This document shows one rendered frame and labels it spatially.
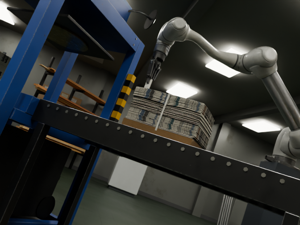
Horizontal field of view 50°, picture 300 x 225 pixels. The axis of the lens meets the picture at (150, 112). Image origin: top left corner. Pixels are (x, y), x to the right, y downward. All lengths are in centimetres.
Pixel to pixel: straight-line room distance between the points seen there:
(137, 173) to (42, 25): 717
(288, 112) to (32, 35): 151
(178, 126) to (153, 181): 954
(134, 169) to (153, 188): 252
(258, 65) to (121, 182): 697
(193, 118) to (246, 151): 1074
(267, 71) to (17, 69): 138
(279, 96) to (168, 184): 930
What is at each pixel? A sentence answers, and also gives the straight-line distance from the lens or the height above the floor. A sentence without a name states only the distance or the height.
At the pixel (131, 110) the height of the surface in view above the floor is 90.
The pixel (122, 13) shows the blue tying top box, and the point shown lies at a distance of 248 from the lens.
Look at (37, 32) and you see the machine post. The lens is 177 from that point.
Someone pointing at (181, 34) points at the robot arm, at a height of 141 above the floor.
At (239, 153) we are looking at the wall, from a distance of 1210.
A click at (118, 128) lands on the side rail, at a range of 149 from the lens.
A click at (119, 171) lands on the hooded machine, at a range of 863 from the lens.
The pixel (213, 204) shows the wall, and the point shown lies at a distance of 1179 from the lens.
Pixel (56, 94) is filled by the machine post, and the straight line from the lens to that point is 278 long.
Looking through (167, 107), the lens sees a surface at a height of 96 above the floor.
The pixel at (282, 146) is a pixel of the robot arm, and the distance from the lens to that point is 230.
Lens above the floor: 62
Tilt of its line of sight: 11 degrees up
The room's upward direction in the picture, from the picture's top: 21 degrees clockwise
